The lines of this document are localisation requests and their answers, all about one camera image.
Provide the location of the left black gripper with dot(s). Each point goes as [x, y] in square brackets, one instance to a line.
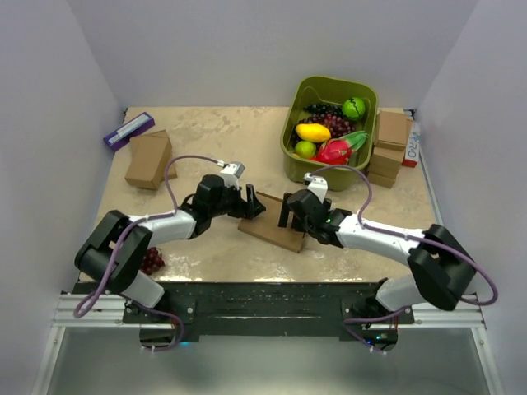
[247, 210]

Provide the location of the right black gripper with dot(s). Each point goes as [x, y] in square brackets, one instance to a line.
[285, 211]

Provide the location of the brown cardboard paper box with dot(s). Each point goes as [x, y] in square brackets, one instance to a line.
[266, 226]

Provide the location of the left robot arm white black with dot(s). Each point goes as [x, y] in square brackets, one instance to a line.
[114, 252]

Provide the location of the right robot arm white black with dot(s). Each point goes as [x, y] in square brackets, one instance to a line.
[439, 274]

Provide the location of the folded cardboard box lower right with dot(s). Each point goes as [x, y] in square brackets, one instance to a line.
[384, 166]

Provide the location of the folded cardboard box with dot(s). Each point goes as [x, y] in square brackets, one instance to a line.
[391, 130]
[384, 166]
[150, 155]

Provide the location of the folded cardboard box left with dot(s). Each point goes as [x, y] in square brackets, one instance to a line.
[150, 155]

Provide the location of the folded cardboard box top right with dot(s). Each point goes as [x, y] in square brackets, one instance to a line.
[391, 130]

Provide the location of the purple rectangular box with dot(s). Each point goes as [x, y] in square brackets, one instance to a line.
[121, 136]

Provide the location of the green lime toy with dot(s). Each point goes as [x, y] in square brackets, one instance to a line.
[305, 149]

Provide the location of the pink dragon fruit toy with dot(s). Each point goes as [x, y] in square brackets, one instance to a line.
[338, 151]

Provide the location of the yellow mango toy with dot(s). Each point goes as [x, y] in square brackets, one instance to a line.
[313, 132]

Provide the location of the red grape bunch in basket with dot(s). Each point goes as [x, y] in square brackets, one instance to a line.
[337, 126]

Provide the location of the dark purple grape bunch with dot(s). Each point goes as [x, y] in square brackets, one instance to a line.
[324, 108]

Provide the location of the red grape bunch on table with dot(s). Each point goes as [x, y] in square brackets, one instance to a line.
[153, 261]

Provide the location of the green plastic basket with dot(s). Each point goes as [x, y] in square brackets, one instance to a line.
[332, 91]

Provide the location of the green round melon toy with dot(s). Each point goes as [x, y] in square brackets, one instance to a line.
[354, 108]

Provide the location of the white red carton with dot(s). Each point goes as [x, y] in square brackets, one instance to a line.
[412, 151]

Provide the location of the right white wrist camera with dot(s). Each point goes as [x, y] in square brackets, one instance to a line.
[317, 185]

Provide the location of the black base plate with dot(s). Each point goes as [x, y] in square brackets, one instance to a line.
[191, 310]

